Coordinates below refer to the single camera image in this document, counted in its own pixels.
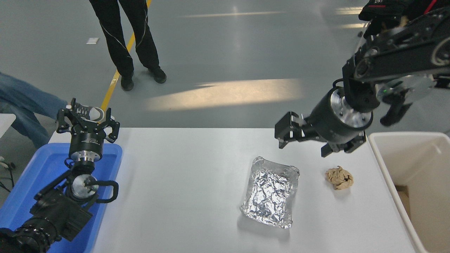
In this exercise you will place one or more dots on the blue plastic tray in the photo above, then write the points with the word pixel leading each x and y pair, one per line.
pixel 42 165

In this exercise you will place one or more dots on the white side table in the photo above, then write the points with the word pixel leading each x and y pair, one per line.
pixel 6 123

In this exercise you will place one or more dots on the seated person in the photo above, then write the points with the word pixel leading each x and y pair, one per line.
pixel 21 96

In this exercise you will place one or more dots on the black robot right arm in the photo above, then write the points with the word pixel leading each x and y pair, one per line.
pixel 397 56

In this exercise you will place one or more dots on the crumpled tan paper ball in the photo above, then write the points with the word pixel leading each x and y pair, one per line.
pixel 339 178

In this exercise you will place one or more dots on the white wheeled chair frame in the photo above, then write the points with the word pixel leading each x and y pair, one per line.
pixel 362 35

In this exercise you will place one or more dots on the standing person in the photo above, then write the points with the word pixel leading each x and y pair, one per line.
pixel 119 45

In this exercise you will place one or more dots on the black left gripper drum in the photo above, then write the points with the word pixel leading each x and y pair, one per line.
pixel 86 140

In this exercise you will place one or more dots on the large pale bin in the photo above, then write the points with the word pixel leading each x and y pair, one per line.
pixel 415 158

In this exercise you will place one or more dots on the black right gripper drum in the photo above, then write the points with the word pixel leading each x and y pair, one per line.
pixel 327 123

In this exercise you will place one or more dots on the foil tray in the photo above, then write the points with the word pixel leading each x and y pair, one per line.
pixel 270 191

